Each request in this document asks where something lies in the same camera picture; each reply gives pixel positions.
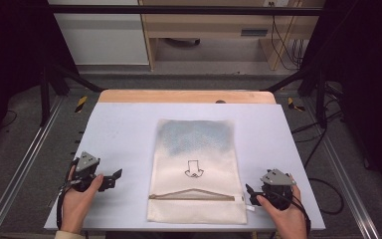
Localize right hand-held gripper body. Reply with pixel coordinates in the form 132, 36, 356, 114
260, 168, 294, 211

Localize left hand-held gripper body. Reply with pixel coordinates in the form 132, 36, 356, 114
67, 151, 109, 193

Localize cream mesh laundry bag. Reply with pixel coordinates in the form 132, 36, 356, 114
146, 118, 249, 225

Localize person's right hand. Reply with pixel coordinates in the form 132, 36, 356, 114
256, 181, 308, 239

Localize person's left hand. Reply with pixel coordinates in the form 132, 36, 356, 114
60, 165, 104, 235

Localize white foam mat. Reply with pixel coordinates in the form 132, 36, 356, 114
43, 102, 326, 232

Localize yellow black floor tape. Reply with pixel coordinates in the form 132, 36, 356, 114
286, 96, 306, 113
75, 95, 90, 114

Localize black metal stand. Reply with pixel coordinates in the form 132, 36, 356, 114
39, 62, 104, 127
264, 65, 330, 129

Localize wooden table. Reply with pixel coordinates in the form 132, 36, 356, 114
97, 89, 278, 106

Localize white cabinet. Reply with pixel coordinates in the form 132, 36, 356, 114
47, 0, 150, 67

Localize dark curtain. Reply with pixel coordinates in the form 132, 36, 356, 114
298, 0, 382, 202
0, 0, 78, 157

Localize grey desk label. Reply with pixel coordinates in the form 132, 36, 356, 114
240, 28, 270, 38

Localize light wooden desk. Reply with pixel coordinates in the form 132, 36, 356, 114
137, 0, 326, 72

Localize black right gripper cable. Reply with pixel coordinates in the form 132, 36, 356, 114
272, 190, 312, 237

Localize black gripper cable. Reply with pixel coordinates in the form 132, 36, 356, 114
272, 190, 312, 237
56, 158, 81, 231

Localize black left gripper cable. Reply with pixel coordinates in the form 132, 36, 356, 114
56, 158, 81, 231

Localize aluminium floor rail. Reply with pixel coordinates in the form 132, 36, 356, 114
0, 95, 65, 239
302, 97, 381, 239

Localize thin black floor cable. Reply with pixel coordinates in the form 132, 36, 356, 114
0, 110, 19, 129

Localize hanging black cables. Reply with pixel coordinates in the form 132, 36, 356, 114
269, 1, 305, 72

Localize black horizontal frame bar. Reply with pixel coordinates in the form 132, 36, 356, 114
47, 4, 324, 17

